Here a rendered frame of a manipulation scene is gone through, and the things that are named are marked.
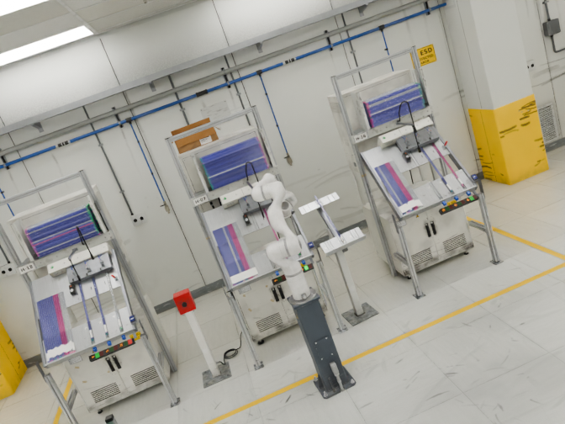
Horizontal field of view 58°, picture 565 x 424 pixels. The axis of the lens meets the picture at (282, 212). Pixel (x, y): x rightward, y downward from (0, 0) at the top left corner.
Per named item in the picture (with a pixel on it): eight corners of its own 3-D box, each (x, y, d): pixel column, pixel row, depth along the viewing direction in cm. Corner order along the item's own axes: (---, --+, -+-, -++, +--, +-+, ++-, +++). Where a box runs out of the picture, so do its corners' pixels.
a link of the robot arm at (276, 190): (282, 259, 333) (305, 252, 331) (277, 259, 321) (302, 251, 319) (261, 188, 342) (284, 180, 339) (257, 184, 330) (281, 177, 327)
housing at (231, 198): (279, 191, 430) (277, 182, 418) (224, 212, 425) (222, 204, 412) (276, 183, 434) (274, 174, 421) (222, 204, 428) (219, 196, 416)
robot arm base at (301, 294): (320, 296, 330) (311, 271, 325) (293, 308, 327) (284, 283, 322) (311, 286, 348) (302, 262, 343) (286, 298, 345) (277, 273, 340)
